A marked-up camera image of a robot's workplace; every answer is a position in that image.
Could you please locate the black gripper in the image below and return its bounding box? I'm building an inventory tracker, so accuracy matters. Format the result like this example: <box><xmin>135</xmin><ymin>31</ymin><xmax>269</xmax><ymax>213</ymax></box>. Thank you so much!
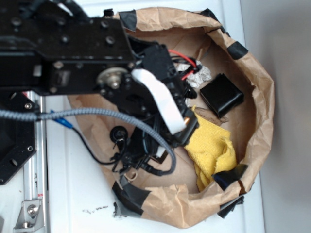
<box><xmin>110</xmin><ymin>109</ymin><xmax>199</xmax><ymax>175</ymax></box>

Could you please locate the yellow microfiber cloth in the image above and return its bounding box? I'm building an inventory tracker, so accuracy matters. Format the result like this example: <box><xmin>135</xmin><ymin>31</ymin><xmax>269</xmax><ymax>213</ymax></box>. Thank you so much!
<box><xmin>185</xmin><ymin>106</ymin><xmax>237</xmax><ymax>192</ymax></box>

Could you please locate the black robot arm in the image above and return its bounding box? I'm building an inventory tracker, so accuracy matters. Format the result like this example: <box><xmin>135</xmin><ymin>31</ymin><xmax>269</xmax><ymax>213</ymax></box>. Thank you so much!
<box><xmin>0</xmin><ymin>0</ymin><xmax>198</xmax><ymax>176</ymax></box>

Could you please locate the brown paper bag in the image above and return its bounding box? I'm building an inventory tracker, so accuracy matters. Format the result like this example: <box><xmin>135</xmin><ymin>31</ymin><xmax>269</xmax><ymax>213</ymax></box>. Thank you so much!
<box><xmin>67</xmin><ymin>6</ymin><xmax>275</xmax><ymax>229</ymax></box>

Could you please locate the white plastic bin lid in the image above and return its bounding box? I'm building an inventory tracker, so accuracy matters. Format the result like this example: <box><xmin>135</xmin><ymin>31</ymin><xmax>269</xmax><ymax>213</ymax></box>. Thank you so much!
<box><xmin>46</xmin><ymin>0</ymin><xmax>265</xmax><ymax>233</ymax></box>

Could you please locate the crumpled white paper ball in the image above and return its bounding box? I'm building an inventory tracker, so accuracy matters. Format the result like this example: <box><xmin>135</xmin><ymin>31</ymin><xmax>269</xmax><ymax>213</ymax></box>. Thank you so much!
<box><xmin>174</xmin><ymin>59</ymin><xmax>211</xmax><ymax>88</ymax></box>

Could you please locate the black square box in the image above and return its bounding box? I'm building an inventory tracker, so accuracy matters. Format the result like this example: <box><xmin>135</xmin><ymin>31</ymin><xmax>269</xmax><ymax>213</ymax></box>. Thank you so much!
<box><xmin>200</xmin><ymin>73</ymin><xmax>244</xmax><ymax>118</ymax></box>

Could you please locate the aluminium extrusion rail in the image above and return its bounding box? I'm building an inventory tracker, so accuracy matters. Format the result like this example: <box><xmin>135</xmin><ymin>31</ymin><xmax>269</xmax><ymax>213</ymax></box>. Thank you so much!
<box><xmin>13</xmin><ymin>91</ymin><xmax>51</xmax><ymax>233</ymax></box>

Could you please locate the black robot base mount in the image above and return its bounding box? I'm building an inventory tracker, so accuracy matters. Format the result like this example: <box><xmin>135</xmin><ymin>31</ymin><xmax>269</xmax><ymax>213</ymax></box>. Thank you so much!
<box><xmin>0</xmin><ymin>91</ymin><xmax>40</xmax><ymax>185</ymax></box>

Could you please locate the metal corner bracket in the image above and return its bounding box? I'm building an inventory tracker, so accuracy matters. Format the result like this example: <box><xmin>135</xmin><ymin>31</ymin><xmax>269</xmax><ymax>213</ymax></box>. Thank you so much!
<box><xmin>13</xmin><ymin>200</ymin><xmax>45</xmax><ymax>233</ymax></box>

